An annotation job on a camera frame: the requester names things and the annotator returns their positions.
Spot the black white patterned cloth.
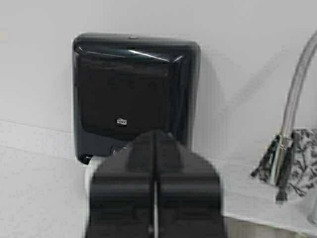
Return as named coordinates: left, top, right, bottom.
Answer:
left=250, top=128, right=317, bottom=204

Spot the black paper towel dispenser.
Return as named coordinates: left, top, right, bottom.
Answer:
left=72, top=32, right=201, bottom=165

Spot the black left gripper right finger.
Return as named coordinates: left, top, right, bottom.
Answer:
left=155, top=131, right=227, bottom=238

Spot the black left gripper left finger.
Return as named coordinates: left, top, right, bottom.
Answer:
left=85, top=131, right=156, bottom=238

